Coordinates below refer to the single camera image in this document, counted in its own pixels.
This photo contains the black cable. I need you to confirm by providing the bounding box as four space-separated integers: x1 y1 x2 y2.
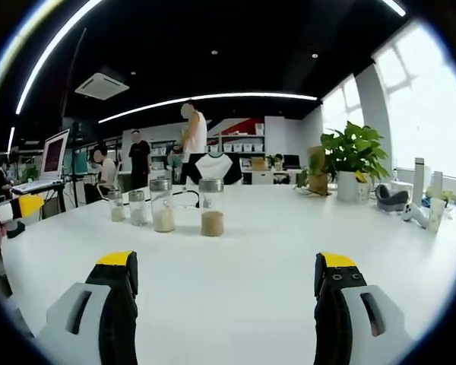
169 188 203 210

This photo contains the small seasoning bottle beige powder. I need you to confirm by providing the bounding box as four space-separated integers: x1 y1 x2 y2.
107 190 126 223

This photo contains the ceiling air conditioner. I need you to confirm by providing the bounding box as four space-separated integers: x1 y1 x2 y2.
74 71 131 101

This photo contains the chair with black white garment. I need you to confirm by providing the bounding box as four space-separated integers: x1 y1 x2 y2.
180 151 245 187

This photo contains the tall seasoning bottle brown powder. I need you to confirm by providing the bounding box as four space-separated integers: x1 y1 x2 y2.
198 177 225 237

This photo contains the small seasoning bottle white powder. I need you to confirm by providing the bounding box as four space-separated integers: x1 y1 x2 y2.
128 190 148 227

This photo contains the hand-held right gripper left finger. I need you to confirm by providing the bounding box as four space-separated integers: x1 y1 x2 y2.
33 249 140 365

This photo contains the open laptop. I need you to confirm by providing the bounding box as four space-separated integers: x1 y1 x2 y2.
10 128 71 192

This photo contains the green potted plant white pot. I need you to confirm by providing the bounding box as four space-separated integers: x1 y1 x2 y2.
320 120 391 203

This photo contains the grey headset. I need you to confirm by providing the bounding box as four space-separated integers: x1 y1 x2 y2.
375 183 410 214

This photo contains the tall seasoning bottle beige powder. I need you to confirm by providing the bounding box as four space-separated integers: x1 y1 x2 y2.
149 178 176 233

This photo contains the black monitor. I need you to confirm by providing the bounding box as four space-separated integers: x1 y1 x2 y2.
283 153 304 170

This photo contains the long ceiling light strip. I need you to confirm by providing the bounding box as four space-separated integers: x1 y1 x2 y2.
97 92 318 125
14 0 103 115

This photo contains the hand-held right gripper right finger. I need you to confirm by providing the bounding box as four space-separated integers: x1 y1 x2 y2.
313 251 416 365

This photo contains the white hand controller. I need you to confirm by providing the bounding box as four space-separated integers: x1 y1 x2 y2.
401 202 429 229

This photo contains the brown paper bag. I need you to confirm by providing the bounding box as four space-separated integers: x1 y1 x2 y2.
306 145 334 197

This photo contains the white shelf with storage bins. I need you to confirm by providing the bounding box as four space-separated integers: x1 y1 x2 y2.
207 132 268 157

